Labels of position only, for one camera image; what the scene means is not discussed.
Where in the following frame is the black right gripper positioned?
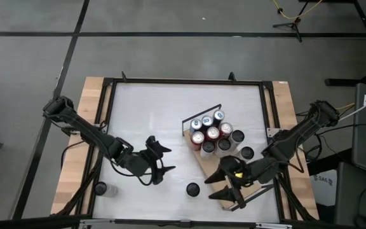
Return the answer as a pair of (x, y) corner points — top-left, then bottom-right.
(204, 155), (261, 209)

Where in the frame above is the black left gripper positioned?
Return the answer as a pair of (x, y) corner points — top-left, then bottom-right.
(127, 135), (177, 186)

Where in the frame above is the white Celsius energy drink can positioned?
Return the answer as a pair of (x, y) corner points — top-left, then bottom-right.
(186, 182), (201, 198)
(200, 140), (216, 159)
(238, 146), (255, 162)
(94, 181), (119, 198)
(214, 137), (233, 158)
(229, 129), (246, 150)

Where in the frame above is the red soda can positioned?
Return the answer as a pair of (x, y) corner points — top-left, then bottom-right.
(219, 121), (234, 137)
(205, 126), (220, 142)
(190, 131), (205, 151)

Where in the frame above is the silver blue Red Bull can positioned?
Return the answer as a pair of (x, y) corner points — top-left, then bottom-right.
(189, 118), (203, 134)
(212, 109), (226, 127)
(201, 114), (214, 128)

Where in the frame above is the white printed box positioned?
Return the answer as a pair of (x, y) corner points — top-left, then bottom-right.
(309, 170), (338, 207)

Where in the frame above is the dark grey cabinet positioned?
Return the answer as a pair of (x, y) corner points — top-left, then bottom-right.
(334, 162), (366, 229)

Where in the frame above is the black desk leg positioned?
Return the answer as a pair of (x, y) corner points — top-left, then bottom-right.
(325, 62), (366, 87)

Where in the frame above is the black tripod stand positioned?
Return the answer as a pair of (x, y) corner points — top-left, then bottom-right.
(271, 0), (311, 42)

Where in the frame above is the wooden shelf with black frame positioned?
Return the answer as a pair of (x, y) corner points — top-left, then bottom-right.
(181, 103), (275, 211)

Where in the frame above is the silver aluminium rail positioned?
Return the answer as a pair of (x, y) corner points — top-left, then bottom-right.
(78, 218), (294, 229)

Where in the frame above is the black cable bundle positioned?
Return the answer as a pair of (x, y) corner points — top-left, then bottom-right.
(271, 171), (317, 222)
(54, 144), (107, 217)

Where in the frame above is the yellow extension cord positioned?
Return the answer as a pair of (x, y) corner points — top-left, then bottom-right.
(337, 102), (356, 111)

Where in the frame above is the white cable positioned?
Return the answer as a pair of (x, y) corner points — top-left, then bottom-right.
(338, 91), (366, 122)

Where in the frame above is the yellow floor cable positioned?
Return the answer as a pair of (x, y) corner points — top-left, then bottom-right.
(271, 0), (323, 20)

